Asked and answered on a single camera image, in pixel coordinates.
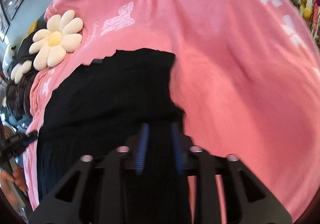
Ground yellow pillow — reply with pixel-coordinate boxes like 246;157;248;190
27;19;39;33

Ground pink printed blanket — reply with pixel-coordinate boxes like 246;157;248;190
24;0;320;224

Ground white plush animal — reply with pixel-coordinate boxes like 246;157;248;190
2;43;17;74

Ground small cream flower pillow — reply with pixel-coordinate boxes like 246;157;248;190
10;60;33;84

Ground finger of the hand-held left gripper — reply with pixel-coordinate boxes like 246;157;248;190
14;131;38;148

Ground large cream flower pillow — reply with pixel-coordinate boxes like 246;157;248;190
29;10;84;71

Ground black garment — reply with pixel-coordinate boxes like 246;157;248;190
15;31;40;64

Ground yellow artificial flowers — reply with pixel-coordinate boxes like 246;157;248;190
299;0;313;20

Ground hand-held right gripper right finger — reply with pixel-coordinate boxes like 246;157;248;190
171;121;293;224

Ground blue sofa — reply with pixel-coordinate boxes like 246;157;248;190
5;111;33;132

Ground person's left hand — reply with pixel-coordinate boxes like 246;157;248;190
0;165;28;204

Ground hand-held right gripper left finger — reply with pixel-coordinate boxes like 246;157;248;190
29;123;150;224

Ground black sweater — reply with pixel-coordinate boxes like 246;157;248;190
36;48;194;224

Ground brown down jacket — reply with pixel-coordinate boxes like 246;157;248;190
5;74;37;117

